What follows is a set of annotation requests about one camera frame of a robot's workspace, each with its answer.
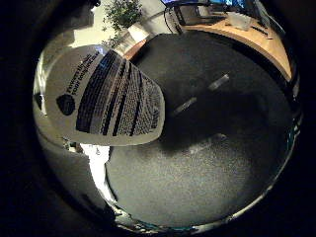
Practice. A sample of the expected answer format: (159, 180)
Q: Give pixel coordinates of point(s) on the white spray bottle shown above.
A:
(105, 95)

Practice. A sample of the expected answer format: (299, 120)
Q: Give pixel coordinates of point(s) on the white cloth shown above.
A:
(97, 168)

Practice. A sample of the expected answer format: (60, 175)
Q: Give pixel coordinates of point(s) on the grey tape strip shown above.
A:
(184, 106)
(219, 82)

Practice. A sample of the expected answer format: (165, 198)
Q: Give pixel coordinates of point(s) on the brown wooden plate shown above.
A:
(135, 51)

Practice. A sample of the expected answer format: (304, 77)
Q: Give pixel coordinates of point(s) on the green plant in white pot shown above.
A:
(123, 16)

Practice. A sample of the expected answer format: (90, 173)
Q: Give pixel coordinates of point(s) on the blue screen monitor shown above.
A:
(204, 2)

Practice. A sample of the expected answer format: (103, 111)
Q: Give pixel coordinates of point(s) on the light wooden desk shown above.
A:
(253, 41)

